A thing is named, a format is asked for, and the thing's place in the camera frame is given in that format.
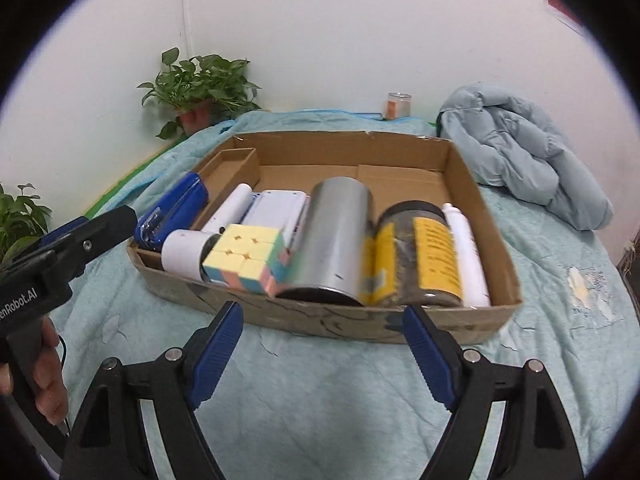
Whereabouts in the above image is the blue stapler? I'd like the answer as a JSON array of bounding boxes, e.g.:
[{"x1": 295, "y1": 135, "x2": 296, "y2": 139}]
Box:
[{"x1": 134, "y1": 172, "x2": 208, "y2": 252}]

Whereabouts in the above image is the white hair dryer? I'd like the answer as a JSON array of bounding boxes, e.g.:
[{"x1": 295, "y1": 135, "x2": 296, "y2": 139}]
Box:
[{"x1": 160, "y1": 183, "x2": 254, "y2": 283}]

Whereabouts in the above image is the cardboard divider insert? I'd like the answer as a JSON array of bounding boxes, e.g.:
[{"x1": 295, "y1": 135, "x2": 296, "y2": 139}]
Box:
[{"x1": 191, "y1": 148, "x2": 260, "y2": 230}]

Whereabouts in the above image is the white spray bottle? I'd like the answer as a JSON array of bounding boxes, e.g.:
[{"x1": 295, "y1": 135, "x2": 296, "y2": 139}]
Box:
[{"x1": 442, "y1": 203, "x2": 491, "y2": 308}]

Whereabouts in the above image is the pastel rubiks cube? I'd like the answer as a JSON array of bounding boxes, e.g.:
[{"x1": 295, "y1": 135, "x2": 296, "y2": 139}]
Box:
[{"x1": 202, "y1": 224, "x2": 288, "y2": 297}]

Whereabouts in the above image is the white plastic rectangular box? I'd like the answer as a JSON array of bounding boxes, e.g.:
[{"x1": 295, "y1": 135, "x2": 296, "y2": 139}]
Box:
[{"x1": 241, "y1": 190, "x2": 308, "y2": 248}]

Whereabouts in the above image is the yellow label jar black lid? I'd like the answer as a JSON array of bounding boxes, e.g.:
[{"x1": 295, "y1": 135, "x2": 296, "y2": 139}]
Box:
[{"x1": 371, "y1": 200, "x2": 462, "y2": 308}]

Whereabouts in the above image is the silver metal cylinder can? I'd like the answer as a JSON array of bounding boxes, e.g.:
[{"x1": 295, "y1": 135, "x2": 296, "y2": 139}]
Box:
[{"x1": 278, "y1": 177, "x2": 373, "y2": 307}]

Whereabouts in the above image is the person left hand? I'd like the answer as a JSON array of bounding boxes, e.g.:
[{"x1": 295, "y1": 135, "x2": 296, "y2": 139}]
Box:
[{"x1": 32, "y1": 316, "x2": 68, "y2": 426}]

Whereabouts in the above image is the near green leafy plant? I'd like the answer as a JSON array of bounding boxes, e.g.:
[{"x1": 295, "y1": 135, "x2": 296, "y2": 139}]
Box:
[{"x1": 0, "y1": 183, "x2": 52, "y2": 263}]

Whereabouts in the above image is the potted plant red pot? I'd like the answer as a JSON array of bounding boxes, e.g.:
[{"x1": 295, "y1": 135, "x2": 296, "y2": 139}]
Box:
[{"x1": 138, "y1": 47, "x2": 260, "y2": 141}]

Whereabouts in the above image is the large cardboard tray box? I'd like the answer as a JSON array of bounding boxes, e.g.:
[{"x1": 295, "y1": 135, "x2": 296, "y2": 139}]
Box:
[{"x1": 127, "y1": 131, "x2": 522, "y2": 344}]

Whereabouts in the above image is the light blue puffer jacket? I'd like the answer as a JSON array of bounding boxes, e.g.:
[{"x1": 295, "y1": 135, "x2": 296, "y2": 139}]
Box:
[{"x1": 436, "y1": 84, "x2": 614, "y2": 231}]

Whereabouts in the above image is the black cable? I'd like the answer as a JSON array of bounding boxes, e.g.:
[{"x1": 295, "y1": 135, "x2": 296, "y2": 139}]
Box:
[{"x1": 54, "y1": 334, "x2": 72, "y2": 436}]

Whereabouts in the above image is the red wall notice sign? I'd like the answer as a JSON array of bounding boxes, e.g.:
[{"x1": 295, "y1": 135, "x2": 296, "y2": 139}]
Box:
[{"x1": 544, "y1": 0, "x2": 585, "y2": 36}]

